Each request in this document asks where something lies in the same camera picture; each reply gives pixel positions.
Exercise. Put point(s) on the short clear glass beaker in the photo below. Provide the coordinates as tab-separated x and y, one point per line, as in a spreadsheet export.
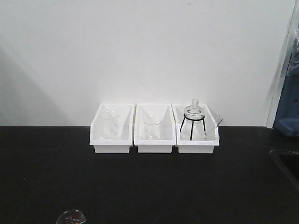
152	127

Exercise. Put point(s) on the middle white plastic bin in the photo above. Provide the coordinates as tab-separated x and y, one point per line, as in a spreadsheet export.
167	129

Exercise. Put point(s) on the white plastic bin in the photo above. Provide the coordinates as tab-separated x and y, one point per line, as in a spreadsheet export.
124	139
167	129
196	145

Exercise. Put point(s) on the tall clear glass beaker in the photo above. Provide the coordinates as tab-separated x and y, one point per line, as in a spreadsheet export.
110	124

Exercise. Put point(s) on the left white plastic bin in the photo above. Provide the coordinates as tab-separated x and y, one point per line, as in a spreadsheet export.
124	139

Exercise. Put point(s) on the clear glass flask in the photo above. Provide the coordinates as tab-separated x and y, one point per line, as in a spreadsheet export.
194	109

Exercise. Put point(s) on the small clear glass beaker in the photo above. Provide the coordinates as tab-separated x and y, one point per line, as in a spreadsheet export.
204	136

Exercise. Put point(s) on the right white plastic bin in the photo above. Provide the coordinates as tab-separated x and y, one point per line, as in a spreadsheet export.
196	145

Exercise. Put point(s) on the clear glass test tube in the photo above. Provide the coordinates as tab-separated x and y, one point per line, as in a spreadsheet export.
215	124

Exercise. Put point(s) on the beaker with red markings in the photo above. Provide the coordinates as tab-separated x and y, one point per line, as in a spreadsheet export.
71	217

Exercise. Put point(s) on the blue equipment with plastic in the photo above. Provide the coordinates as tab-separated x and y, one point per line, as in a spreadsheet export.
287	115

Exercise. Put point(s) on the black sink basin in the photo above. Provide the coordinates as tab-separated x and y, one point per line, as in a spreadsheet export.
288	162

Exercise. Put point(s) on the black wire tripod stand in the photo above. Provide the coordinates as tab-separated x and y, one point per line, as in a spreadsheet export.
193	120

